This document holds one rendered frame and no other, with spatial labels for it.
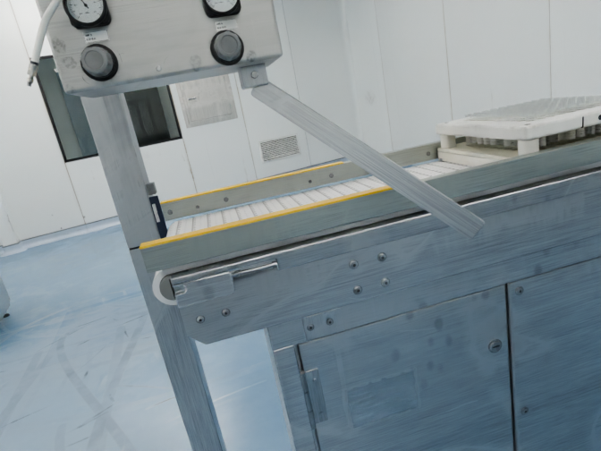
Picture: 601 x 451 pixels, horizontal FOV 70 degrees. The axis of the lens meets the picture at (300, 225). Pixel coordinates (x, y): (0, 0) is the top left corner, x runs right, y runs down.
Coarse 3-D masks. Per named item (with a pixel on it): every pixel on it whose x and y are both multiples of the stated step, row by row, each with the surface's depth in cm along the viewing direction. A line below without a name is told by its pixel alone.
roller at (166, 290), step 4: (176, 272) 53; (180, 272) 54; (168, 276) 52; (164, 280) 52; (168, 280) 52; (160, 284) 52; (164, 284) 52; (168, 284) 52; (160, 288) 52; (164, 288) 52; (168, 288) 53; (172, 288) 53; (160, 292) 52; (164, 292) 53; (168, 292) 53; (172, 292) 53; (164, 296) 53; (168, 296) 53; (172, 296) 53; (172, 300) 53
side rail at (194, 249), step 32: (512, 160) 58; (544, 160) 59; (576, 160) 60; (384, 192) 55; (448, 192) 57; (256, 224) 52; (288, 224) 53; (320, 224) 54; (160, 256) 50; (192, 256) 51
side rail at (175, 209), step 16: (432, 144) 84; (400, 160) 83; (416, 160) 84; (288, 176) 79; (304, 176) 80; (320, 176) 80; (336, 176) 81; (352, 176) 82; (224, 192) 77; (240, 192) 78; (256, 192) 78; (272, 192) 79; (288, 192) 80; (176, 208) 76; (192, 208) 77; (208, 208) 77
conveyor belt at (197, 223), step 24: (408, 168) 83; (432, 168) 79; (456, 168) 75; (576, 168) 62; (312, 192) 78; (336, 192) 74; (480, 192) 60; (216, 216) 74; (240, 216) 71; (384, 216) 57; (288, 240) 55; (192, 264) 53
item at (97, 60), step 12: (84, 36) 41; (96, 36) 41; (108, 36) 41; (96, 48) 39; (108, 48) 41; (84, 60) 39; (96, 60) 40; (108, 60) 40; (96, 72) 40; (108, 72) 41
